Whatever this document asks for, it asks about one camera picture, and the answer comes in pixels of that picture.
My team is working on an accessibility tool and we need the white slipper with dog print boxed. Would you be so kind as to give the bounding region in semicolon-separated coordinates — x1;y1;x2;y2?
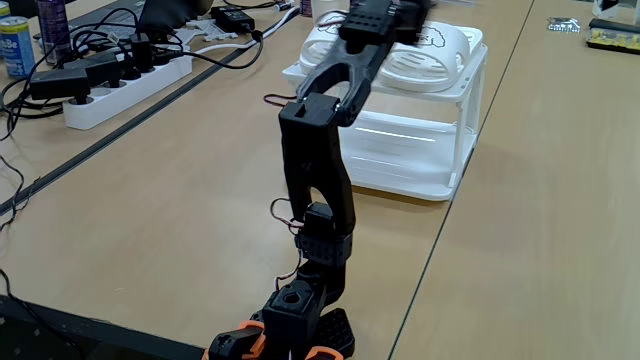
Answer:
298;22;351;81
377;19;472;94

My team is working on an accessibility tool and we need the white two-tier shoe rack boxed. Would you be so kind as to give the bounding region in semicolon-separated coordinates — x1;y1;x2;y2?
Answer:
282;42;489;202

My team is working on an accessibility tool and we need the silver foil packet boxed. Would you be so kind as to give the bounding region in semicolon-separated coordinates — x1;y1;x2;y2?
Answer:
547;17;582;34

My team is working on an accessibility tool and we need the black power brick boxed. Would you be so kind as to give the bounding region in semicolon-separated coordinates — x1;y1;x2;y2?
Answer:
209;5;256;34

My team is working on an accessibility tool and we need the white flat printed part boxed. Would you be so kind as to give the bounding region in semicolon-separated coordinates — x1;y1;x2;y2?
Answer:
174;18;240;49

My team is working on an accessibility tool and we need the black and yellow box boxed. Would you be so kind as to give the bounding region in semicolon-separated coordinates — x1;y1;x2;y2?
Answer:
585;18;640;55

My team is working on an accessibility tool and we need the clear plastic box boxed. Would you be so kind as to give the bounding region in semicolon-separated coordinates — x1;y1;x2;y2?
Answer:
592;0;640;26

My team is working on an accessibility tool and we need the dark laptop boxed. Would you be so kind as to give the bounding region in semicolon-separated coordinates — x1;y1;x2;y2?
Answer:
69;0;216;44

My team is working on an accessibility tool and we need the black power plug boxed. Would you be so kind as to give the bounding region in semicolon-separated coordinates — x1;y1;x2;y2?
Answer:
128;33;155;74
152;47;184;67

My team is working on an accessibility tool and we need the white power strip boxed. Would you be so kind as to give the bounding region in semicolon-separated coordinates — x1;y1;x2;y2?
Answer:
62;54;194;131

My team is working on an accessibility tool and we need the black plug-in adapter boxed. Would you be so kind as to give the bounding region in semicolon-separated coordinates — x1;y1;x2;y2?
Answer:
64;52;122;89
29;67;95;106

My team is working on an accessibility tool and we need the tall purple drink can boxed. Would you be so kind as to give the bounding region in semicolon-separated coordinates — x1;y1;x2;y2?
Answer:
35;0;74;66

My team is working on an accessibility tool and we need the blue drink can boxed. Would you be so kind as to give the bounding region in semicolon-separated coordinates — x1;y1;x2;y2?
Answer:
0;15;37;79

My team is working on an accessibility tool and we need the white power cable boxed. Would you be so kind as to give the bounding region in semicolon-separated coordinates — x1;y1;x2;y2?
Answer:
192;5;301;57

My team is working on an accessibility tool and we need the black cable with ferrite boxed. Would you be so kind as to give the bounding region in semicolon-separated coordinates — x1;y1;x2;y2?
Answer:
177;28;265;71

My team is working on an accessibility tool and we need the thin black cable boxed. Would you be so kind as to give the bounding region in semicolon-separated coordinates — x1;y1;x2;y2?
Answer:
0;154;27;234

